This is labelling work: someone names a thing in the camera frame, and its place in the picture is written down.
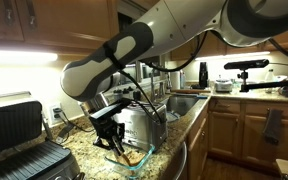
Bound tall black canister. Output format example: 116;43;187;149
198;61;210;89

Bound stainless steel two-slot toaster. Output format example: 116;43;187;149
111;101;169;153

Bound white paper towel roll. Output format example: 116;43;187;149
169;70;182;91

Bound clear glass food container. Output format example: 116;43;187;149
104;143;156;178

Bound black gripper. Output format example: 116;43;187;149
93;114;127;157

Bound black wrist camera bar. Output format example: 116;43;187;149
88;97;132;121

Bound wooden wall cabinets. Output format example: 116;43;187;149
168;27;288;62
0;0;120;56

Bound white wall outlet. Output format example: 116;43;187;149
48;102;64;126

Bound black panini grill press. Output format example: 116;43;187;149
0;91;82;180

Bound black stereo camera on mount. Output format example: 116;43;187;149
223;58;288;94

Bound dark topped spice jars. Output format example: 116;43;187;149
112;86;142;105

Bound wooden base cabinets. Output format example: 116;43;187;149
207;96;288;172

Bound small white countertop appliance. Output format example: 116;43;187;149
214;78;234;94

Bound chrome sink faucet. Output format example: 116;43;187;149
149;65;172;102

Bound stainless steel sink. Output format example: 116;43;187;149
164;94;202;118

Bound under-cabinet light strip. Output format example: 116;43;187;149
194;50;272;62
0;49;59;66

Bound dark hanging dish towel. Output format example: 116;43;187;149
262;108;284;146

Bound clear lid with blue seal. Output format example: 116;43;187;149
166;111;182;124

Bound loose black plug adapter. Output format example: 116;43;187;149
56;122;76;144

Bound clear plastic bottle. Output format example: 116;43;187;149
264;68;276;83

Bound black power plug with cord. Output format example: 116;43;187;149
51;107;97;134

